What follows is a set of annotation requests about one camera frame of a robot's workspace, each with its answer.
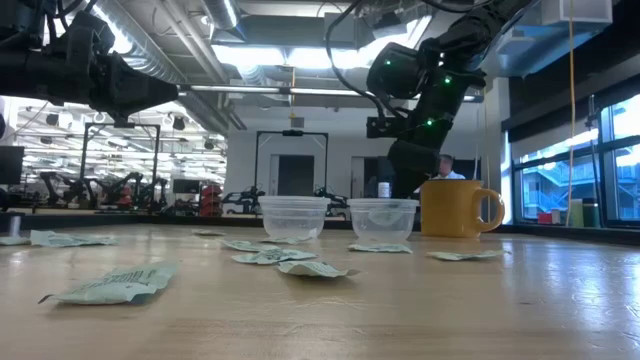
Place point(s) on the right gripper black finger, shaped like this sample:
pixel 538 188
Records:
pixel 412 165

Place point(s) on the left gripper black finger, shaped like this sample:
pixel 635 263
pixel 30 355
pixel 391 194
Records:
pixel 130 92

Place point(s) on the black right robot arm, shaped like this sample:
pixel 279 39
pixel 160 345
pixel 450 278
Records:
pixel 475 30

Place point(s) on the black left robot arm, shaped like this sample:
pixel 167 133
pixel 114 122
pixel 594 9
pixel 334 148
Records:
pixel 30 75

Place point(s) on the red storage bins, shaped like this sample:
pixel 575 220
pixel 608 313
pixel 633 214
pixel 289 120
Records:
pixel 211 200

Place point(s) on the person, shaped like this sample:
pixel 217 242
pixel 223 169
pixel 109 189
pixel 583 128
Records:
pixel 447 167

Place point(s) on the white bottle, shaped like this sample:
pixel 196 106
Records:
pixel 384 190

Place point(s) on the black hanging lamp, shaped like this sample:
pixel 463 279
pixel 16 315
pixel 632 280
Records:
pixel 179 123
pixel 52 120
pixel 209 145

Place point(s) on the yellow ceramic mug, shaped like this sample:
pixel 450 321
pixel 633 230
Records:
pixel 450 210

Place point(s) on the clear plastic bowl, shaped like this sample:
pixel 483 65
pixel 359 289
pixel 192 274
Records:
pixel 292 220
pixel 382 222

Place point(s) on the long ceiling light strip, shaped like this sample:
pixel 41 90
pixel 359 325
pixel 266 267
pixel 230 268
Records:
pixel 235 89

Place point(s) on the dark background screen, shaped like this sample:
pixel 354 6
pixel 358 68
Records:
pixel 186 186

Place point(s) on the black computer monitor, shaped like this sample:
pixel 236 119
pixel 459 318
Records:
pixel 10 165

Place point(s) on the dark door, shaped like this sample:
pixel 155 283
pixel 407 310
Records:
pixel 295 175

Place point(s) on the grey hanging sign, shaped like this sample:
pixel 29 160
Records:
pixel 297 122

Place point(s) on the small red box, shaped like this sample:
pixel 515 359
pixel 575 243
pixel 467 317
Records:
pixel 545 218

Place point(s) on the light green cup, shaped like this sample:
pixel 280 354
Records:
pixel 575 212

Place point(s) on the dark green cup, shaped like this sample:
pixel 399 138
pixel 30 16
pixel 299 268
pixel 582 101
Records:
pixel 591 212

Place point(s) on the white ceiling unit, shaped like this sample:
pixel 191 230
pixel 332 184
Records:
pixel 575 12

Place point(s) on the black gantry frame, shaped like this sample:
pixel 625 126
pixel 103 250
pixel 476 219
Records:
pixel 122 123
pixel 292 133

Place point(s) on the silver ventilation duct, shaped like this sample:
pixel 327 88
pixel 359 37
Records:
pixel 150 55
pixel 220 12

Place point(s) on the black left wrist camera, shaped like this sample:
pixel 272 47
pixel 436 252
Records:
pixel 85 32

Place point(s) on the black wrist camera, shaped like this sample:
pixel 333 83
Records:
pixel 85 32
pixel 380 127

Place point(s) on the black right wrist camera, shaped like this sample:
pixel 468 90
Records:
pixel 380 127

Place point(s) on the black aluminium table frame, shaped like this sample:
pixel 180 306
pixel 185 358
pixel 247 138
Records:
pixel 150 220

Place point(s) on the grey metal post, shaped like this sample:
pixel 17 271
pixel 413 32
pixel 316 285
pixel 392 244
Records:
pixel 15 225

